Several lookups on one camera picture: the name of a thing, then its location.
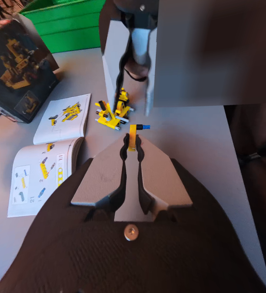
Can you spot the open lego instruction booklet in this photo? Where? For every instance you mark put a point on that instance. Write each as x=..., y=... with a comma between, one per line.
x=64, y=119

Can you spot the green plastic bin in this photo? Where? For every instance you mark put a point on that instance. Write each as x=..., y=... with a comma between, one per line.
x=66, y=29

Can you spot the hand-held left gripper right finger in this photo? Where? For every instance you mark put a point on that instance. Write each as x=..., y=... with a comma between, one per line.
x=165, y=183

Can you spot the person's right hand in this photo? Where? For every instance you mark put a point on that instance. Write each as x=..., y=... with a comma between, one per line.
x=135, y=68

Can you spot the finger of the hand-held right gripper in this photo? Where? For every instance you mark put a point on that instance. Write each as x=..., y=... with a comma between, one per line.
x=152, y=57
x=113, y=57

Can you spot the yellow lego beam with pin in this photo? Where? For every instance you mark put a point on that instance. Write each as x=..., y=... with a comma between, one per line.
x=133, y=135

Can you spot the black lego set box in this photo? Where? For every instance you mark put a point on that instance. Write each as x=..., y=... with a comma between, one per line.
x=16, y=68

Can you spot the yellow lego vehicle model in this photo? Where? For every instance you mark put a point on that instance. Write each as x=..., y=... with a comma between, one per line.
x=107, y=121

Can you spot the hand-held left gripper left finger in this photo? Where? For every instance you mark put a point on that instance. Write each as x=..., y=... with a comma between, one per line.
x=101, y=178

